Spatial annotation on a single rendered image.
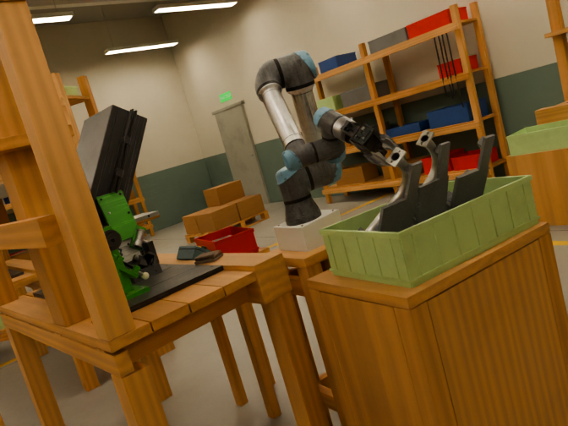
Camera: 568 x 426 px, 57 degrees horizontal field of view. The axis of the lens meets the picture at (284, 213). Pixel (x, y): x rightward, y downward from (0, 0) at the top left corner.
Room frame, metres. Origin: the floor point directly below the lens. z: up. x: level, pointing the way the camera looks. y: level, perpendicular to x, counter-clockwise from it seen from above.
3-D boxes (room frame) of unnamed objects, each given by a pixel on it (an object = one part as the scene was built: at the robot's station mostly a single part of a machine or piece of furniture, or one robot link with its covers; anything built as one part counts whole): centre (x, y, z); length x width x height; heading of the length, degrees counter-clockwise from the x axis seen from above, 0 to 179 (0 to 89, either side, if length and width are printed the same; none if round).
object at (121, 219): (2.25, 0.69, 1.17); 0.13 x 0.12 x 0.20; 39
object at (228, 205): (8.74, 0.97, 0.37); 1.20 x 0.80 x 0.74; 135
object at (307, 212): (2.14, -0.07, 1.01); 0.15 x 0.15 x 0.10
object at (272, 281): (2.44, 0.57, 0.82); 1.50 x 0.14 x 0.15; 39
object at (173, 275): (2.27, 0.79, 0.89); 1.10 x 0.42 x 0.02; 39
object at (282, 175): (2.14, -0.07, 1.12); 0.13 x 0.12 x 0.14; 97
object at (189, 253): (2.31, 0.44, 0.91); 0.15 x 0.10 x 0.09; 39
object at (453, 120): (7.57, -1.81, 1.10); 3.01 x 0.55 x 2.20; 37
